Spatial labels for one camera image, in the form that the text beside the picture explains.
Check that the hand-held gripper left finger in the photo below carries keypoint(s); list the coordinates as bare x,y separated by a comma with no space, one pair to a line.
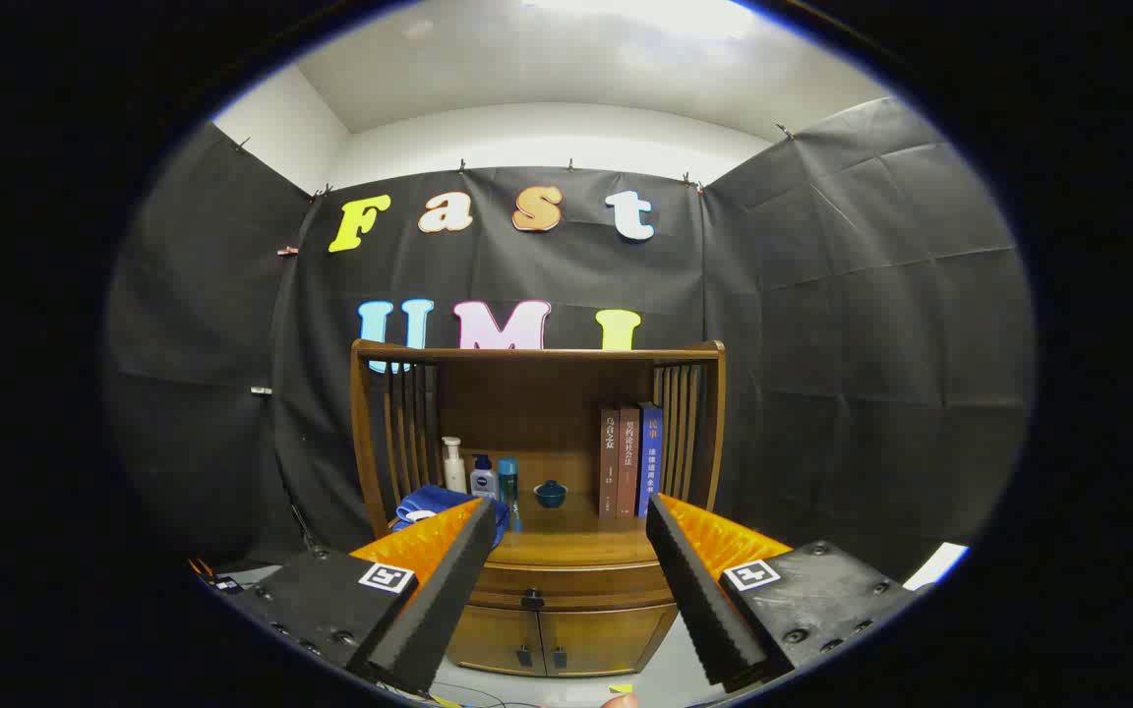
444,600

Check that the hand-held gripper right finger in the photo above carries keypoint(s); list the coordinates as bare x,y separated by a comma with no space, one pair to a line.
699,590

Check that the wooden drawer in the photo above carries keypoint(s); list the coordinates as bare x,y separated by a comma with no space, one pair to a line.
576,585

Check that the wooden cabinet door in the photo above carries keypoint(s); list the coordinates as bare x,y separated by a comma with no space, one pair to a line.
493,639
596,639

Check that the wooden countertop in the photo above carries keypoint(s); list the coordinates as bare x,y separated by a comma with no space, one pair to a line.
576,541

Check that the wooden cabinet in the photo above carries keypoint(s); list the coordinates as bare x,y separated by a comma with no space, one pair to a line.
527,393

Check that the folded blue towel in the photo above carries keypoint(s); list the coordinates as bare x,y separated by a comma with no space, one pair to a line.
429,501

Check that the small white blue-capped bottle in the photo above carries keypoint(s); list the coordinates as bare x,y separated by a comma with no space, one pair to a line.
484,482

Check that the white pump bottle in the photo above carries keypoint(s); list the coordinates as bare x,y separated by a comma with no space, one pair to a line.
454,472

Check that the tall teal bottle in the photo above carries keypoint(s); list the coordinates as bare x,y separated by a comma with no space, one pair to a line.
508,482

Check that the blue book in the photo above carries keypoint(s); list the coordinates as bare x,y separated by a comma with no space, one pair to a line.
650,457

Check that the light brown book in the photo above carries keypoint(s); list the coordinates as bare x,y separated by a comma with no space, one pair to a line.
629,462

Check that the blue lidded tea bowl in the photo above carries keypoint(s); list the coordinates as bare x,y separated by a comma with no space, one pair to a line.
550,495

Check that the dark brown book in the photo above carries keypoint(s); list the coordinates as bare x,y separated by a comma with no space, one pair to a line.
609,462

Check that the white panel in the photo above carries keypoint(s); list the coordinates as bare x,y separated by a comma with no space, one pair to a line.
935,565

